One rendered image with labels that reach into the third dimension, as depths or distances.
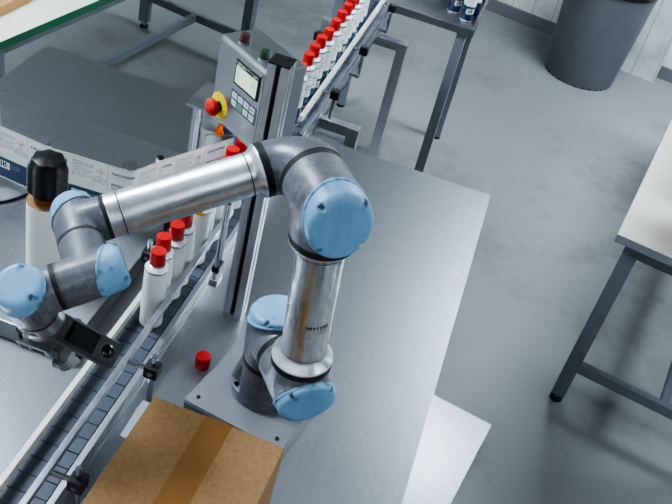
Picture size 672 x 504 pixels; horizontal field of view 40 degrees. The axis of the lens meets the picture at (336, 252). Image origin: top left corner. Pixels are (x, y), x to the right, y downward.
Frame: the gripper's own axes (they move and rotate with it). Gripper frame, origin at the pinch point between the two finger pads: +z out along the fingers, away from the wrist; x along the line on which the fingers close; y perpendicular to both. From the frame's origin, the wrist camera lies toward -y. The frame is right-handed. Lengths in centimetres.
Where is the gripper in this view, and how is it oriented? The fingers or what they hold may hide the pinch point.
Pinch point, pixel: (79, 358)
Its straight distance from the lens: 175.7
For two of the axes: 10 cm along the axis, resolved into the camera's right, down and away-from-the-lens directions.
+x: -3.4, 8.6, -3.8
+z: -0.4, 3.9, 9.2
